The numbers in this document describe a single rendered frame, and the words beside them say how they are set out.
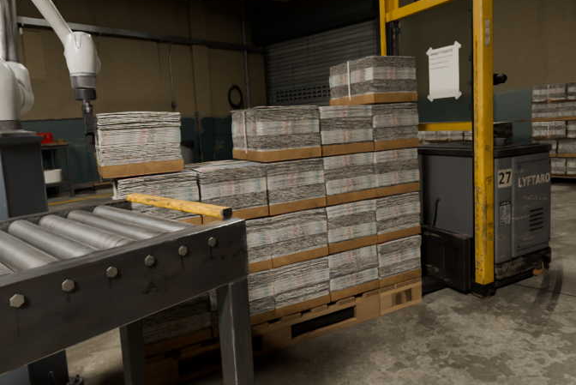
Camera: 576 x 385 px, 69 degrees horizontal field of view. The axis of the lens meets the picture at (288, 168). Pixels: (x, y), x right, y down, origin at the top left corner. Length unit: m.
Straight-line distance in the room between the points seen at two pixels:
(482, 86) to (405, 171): 0.57
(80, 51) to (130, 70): 7.33
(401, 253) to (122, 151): 1.44
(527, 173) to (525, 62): 5.40
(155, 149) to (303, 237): 0.75
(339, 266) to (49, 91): 7.08
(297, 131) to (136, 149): 0.67
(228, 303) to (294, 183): 1.02
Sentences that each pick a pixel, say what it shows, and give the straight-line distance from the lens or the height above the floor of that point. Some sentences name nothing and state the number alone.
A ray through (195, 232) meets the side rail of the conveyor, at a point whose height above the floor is 0.80.
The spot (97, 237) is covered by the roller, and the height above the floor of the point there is 0.79.
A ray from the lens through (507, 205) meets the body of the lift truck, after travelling 2.58.
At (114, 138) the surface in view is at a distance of 1.60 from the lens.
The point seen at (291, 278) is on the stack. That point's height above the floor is 0.31.
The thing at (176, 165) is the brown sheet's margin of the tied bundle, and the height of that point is 0.86.
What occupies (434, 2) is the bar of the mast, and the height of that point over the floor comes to 1.61.
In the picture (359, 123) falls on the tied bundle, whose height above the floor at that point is 0.97.
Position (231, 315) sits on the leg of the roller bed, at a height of 0.61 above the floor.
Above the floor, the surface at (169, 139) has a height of 0.96.
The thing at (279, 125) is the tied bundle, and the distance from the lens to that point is 1.78.
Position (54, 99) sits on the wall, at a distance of 8.44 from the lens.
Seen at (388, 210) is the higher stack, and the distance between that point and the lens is 2.15.
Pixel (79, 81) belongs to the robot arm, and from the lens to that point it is 1.75.
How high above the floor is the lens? 0.99
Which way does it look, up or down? 6 degrees down
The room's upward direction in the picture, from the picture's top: 3 degrees counter-clockwise
